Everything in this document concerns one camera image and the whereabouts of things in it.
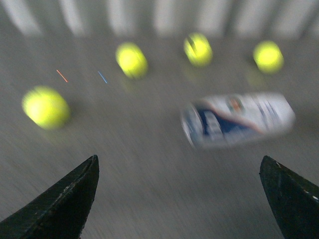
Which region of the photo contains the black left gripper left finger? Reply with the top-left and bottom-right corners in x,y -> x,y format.
0,155 -> 99,239

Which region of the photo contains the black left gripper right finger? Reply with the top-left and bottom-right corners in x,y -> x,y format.
259,156 -> 319,239

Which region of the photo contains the clear Wilson tennis ball can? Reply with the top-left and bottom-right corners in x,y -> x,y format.
181,92 -> 296,148

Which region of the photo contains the yellow tennis ball near left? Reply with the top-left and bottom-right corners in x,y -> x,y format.
21,86 -> 71,130

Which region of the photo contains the yellow tennis ball far right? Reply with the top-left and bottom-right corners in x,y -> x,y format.
253,40 -> 284,74

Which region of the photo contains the yellow tennis ball centre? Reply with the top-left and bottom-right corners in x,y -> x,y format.
115,42 -> 148,79

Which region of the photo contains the yellow Wilson tennis ball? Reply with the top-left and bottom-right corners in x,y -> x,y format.
183,32 -> 213,67

